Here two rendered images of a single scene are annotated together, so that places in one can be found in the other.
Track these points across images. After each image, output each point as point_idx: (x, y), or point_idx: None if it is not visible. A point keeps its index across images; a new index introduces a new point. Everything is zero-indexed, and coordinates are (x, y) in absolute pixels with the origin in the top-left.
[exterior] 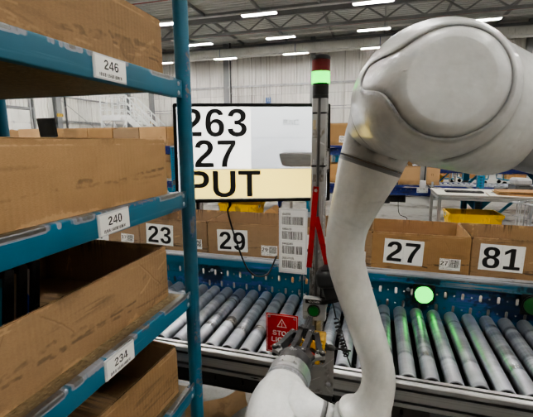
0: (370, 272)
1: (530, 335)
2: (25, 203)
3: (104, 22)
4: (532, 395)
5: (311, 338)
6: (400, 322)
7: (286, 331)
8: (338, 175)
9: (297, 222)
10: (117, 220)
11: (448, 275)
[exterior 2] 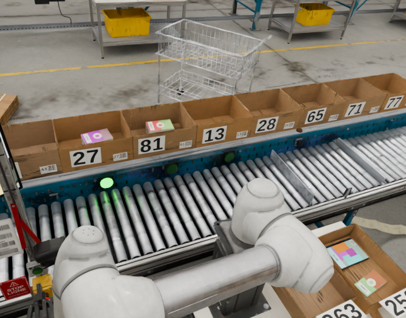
0: (63, 180)
1: (171, 191)
2: None
3: None
4: (173, 245)
5: (46, 305)
6: (95, 212)
7: (19, 286)
8: (55, 301)
9: (4, 228)
10: None
11: (120, 164)
